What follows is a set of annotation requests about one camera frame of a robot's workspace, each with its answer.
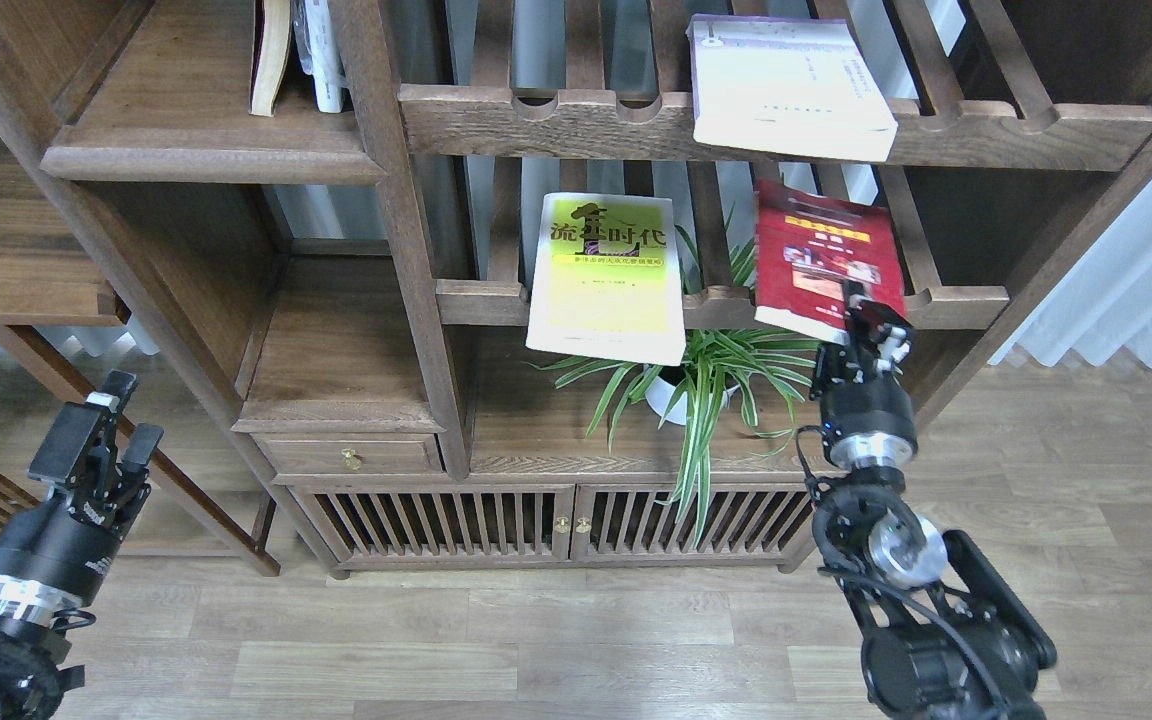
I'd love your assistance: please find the dark wooden bookshelf unit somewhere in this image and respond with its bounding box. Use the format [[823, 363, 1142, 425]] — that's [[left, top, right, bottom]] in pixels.
[[0, 1, 1152, 574]]

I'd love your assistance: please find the green spider plant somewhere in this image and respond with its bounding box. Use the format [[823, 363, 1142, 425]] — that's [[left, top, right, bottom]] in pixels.
[[532, 205, 827, 541]]

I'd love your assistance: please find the upright white book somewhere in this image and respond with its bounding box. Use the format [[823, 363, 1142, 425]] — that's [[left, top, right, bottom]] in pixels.
[[296, 1, 348, 113]]

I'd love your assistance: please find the red cover book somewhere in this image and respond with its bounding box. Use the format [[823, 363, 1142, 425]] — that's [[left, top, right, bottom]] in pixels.
[[755, 179, 908, 343]]

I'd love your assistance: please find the white plant pot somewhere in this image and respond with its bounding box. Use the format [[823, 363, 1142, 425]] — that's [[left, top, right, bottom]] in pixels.
[[643, 363, 696, 425]]

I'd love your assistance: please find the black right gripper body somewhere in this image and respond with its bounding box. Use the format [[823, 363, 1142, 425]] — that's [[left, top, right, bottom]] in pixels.
[[812, 366, 918, 471]]

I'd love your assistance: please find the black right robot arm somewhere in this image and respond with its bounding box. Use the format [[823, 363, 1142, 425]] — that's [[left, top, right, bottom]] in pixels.
[[806, 281, 1058, 719]]

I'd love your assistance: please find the white purple cover book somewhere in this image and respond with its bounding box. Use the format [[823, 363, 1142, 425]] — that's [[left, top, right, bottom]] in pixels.
[[687, 14, 899, 162]]

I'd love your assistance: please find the brass drawer knob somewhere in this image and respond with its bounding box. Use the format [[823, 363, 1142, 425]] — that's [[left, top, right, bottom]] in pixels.
[[340, 448, 364, 471]]

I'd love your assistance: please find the yellow green cover book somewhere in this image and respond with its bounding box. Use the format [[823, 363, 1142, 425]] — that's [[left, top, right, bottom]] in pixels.
[[526, 192, 685, 366]]

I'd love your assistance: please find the upright cream paged book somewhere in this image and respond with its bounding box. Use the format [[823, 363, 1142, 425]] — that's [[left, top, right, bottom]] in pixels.
[[250, 0, 291, 118]]

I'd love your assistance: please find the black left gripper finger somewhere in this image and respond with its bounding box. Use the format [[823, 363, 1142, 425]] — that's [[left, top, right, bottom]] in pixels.
[[26, 370, 138, 488], [118, 423, 164, 479]]

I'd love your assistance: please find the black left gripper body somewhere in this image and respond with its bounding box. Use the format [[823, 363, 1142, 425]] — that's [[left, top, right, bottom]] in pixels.
[[0, 478, 151, 626]]

